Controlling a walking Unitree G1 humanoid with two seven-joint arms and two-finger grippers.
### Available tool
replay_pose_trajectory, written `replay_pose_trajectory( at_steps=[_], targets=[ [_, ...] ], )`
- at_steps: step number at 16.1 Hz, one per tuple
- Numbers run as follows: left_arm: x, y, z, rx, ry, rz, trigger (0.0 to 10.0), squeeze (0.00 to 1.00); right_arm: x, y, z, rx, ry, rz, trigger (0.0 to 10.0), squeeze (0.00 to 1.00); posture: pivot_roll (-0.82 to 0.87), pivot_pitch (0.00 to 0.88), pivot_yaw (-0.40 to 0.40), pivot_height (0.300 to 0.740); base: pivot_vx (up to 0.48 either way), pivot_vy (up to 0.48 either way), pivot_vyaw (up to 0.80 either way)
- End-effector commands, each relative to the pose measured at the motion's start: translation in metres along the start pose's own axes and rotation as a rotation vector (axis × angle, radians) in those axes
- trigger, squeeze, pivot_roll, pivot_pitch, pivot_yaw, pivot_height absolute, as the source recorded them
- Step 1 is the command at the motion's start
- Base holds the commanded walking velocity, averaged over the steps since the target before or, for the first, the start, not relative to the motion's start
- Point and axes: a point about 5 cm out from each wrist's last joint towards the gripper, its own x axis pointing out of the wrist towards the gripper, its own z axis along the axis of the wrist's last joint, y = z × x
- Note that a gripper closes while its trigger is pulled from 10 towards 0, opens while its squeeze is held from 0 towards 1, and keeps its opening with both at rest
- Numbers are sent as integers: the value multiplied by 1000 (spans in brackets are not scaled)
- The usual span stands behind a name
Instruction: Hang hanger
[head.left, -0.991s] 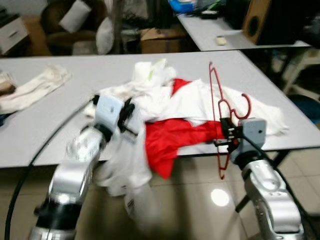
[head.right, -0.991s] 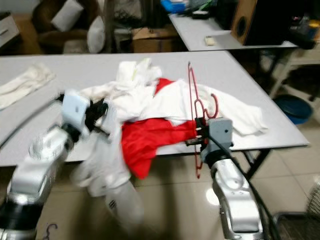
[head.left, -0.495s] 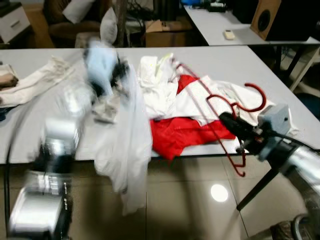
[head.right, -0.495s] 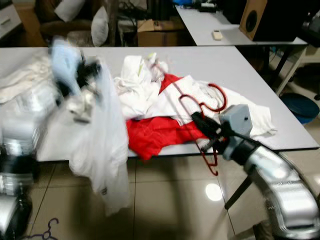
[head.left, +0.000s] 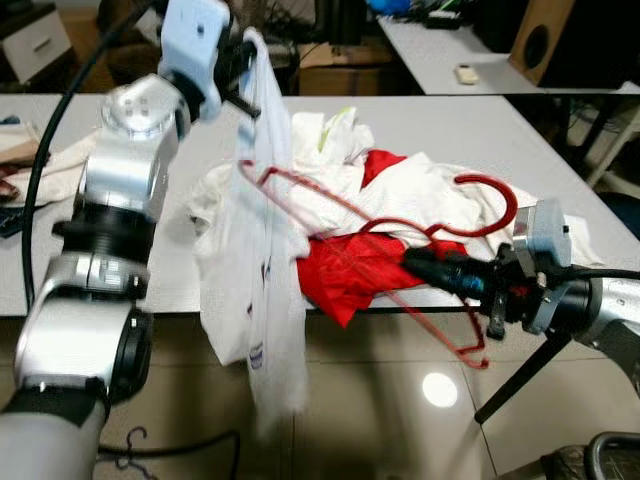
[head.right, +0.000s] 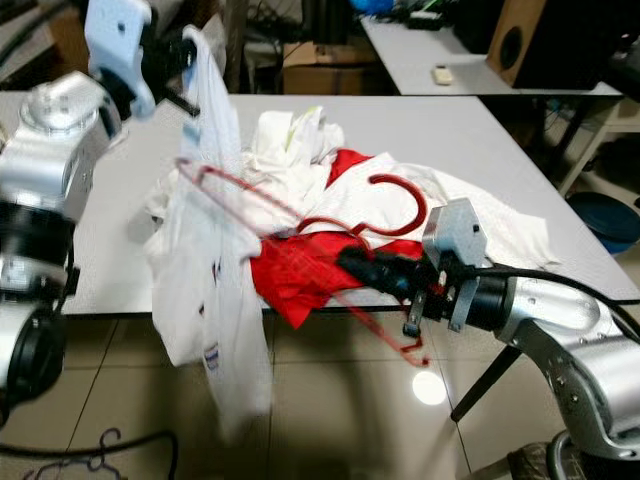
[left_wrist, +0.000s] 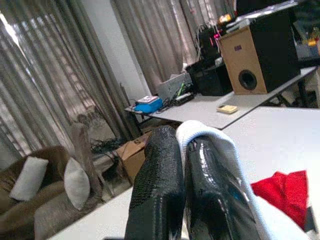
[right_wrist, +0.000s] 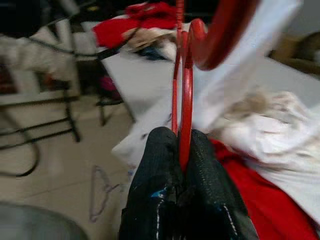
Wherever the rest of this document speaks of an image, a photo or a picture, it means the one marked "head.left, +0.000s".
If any white drawer cabinet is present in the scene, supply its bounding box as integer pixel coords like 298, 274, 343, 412
0, 5, 73, 86

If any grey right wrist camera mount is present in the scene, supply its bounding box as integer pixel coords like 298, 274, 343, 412
510, 198, 574, 337

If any white side table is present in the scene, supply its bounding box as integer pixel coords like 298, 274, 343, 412
378, 15, 640, 98

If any dark round floor object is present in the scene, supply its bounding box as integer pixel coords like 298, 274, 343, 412
540, 430, 640, 480

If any thin white t-shirt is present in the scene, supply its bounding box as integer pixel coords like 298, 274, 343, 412
193, 28, 313, 443

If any wooden loudspeaker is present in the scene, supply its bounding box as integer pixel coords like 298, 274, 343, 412
507, 0, 640, 91

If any black table leg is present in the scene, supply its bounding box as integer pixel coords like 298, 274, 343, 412
473, 330, 573, 426

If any red plastic hanger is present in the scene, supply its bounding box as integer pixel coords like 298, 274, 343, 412
238, 158, 521, 373

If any plain red garment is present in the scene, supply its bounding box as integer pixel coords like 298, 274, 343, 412
295, 148, 471, 329

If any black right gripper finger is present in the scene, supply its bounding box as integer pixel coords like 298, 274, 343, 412
400, 245, 477, 282
430, 270, 494, 304

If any blue plastic item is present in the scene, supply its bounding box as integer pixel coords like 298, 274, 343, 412
363, 0, 413, 16

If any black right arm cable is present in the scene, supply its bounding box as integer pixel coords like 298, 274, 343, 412
560, 265, 640, 286

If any brown cardboard box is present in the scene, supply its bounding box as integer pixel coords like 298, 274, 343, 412
295, 40, 396, 98

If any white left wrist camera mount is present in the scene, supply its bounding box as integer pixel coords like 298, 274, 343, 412
158, 0, 234, 123

